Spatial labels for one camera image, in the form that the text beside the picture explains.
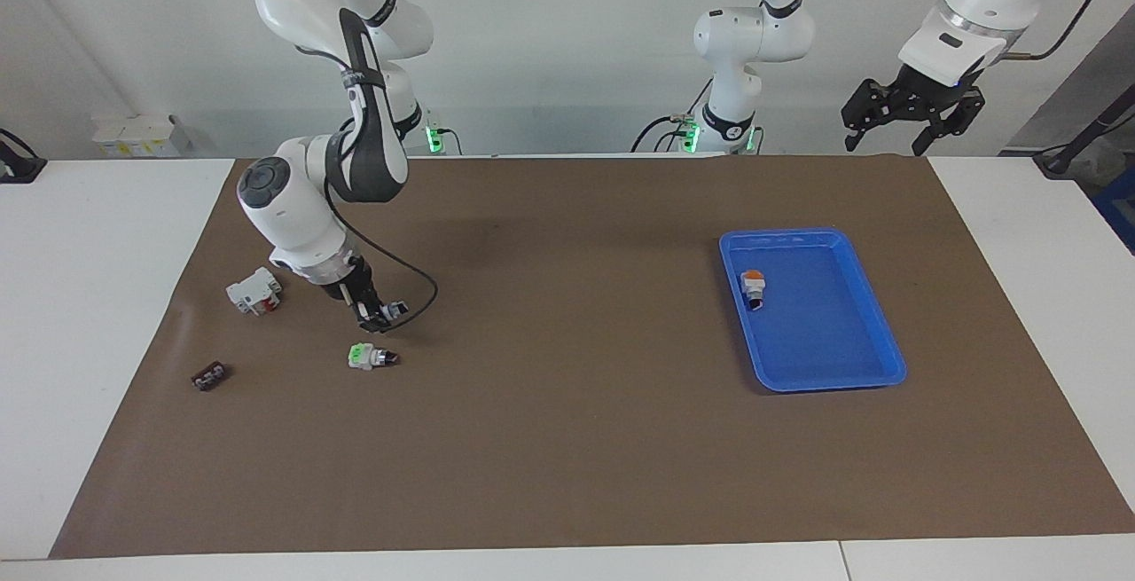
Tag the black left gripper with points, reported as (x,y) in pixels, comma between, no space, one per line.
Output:
(927,86)

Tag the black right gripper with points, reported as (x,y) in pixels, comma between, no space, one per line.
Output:
(350,281)

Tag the orange push button switch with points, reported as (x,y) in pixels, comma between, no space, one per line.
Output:
(397,307)
(753,288)

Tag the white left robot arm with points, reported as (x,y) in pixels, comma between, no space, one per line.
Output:
(754,31)

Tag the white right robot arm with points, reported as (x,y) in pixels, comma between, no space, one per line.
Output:
(284,208)

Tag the white circuit breaker red lever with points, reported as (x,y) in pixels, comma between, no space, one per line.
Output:
(253,293)

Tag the black terminal block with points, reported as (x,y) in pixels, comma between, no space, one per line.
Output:
(211,377)

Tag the black stand pole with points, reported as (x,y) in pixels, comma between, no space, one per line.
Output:
(1086,133)

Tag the blue crate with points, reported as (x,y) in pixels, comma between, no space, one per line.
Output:
(1119,208)

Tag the blue plastic tray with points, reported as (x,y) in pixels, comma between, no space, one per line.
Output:
(825,333)

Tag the brown table mat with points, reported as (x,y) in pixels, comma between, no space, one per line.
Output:
(567,439)

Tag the white cardboard box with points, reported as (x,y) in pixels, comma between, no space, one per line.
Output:
(137,133)

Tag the green push button switch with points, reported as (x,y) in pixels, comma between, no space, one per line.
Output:
(363,357)

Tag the black clamp mount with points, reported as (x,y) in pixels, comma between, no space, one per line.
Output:
(19,166)

